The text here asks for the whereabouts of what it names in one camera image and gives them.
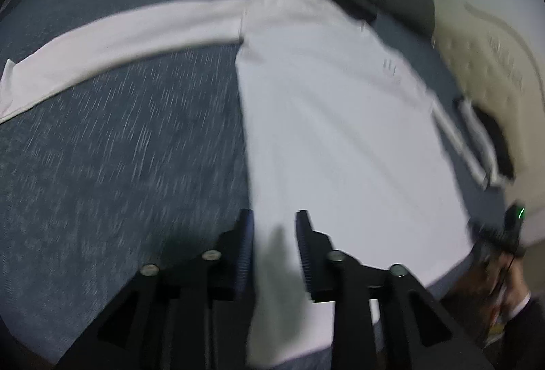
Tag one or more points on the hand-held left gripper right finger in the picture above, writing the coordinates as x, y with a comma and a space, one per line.
303, 251

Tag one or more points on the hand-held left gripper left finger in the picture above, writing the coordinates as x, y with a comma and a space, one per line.
245, 251

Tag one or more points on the white long-sleeve shirt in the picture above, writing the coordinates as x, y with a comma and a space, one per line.
319, 119

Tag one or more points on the person's right forearm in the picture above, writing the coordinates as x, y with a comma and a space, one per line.
526, 331

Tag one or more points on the person's right hand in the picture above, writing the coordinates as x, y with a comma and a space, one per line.
517, 285

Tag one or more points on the folded black and white garment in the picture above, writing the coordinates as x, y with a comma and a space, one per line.
494, 136

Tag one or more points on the cream tufted headboard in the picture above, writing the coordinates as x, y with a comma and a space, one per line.
481, 38

